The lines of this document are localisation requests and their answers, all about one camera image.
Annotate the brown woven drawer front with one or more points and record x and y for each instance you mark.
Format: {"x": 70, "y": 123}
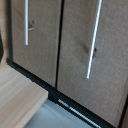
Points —
{"x": 110, "y": 66}
{"x": 43, "y": 50}

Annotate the dark drawer cabinet frame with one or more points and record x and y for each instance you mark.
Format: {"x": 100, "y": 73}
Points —
{"x": 50, "y": 91}

